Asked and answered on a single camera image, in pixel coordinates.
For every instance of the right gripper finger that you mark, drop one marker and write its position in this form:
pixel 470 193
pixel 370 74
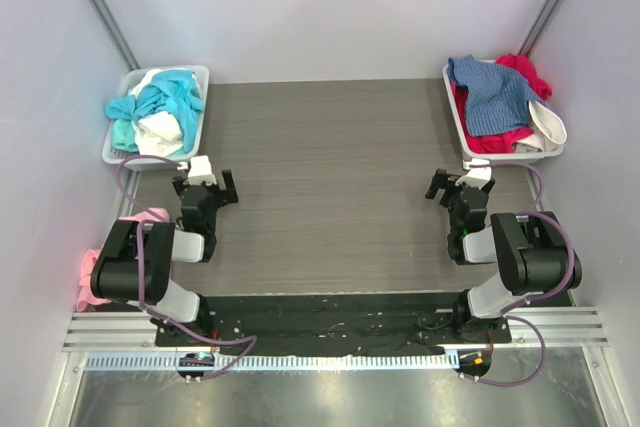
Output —
pixel 489 185
pixel 439 181

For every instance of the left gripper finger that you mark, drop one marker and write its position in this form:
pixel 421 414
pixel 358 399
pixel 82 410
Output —
pixel 229 191
pixel 180 184

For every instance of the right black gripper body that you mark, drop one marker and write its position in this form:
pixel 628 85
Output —
pixel 458 192

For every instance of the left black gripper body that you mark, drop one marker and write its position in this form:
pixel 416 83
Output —
pixel 208 191

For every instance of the cyan t shirt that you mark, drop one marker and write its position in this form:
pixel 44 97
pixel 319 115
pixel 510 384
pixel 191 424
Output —
pixel 125 106

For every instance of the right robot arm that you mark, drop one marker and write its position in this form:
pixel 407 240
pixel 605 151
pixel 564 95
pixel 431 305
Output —
pixel 534 257

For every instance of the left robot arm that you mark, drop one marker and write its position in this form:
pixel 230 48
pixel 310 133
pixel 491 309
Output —
pixel 135 263

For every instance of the red t shirt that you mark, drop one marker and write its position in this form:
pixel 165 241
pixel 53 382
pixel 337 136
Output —
pixel 502 143

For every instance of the right grey plastic basket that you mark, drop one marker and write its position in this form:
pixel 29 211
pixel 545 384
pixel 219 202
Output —
pixel 468 155

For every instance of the grey plastic basket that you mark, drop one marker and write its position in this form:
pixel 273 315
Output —
pixel 112 156
pixel 468 155

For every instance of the left grey plastic basket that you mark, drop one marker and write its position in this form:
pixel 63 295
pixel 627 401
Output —
pixel 112 156

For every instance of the teal green t shirt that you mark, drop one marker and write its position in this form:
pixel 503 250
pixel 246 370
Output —
pixel 158 134

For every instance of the cream white t shirt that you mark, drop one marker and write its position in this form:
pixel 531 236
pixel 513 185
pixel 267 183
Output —
pixel 549 131

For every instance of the blue patterned t shirt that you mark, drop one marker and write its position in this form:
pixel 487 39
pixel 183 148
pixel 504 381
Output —
pixel 498 96

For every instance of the pink t shirt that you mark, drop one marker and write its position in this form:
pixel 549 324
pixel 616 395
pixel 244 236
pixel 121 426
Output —
pixel 86 299

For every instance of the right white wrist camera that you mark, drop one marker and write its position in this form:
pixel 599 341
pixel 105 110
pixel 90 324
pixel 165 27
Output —
pixel 478 173

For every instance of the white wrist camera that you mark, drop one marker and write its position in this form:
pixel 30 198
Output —
pixel 478 173
pixel 201 171

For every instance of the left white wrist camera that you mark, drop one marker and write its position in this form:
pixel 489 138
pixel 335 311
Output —
pixel 201 171

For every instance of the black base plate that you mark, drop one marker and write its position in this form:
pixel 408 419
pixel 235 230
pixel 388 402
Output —
pixel 372 325

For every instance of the slotted cable duct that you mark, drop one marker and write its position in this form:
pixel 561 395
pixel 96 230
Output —
pixel 187 361

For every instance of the left aluminium frame post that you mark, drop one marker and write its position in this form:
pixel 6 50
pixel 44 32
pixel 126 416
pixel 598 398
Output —
pixel 114 32

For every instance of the aluminium frame post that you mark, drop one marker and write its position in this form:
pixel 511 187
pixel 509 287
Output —
pixel 550 2
pixel 114 32

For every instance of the right aluminium frame post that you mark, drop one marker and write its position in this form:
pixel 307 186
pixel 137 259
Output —
pixel 550 2

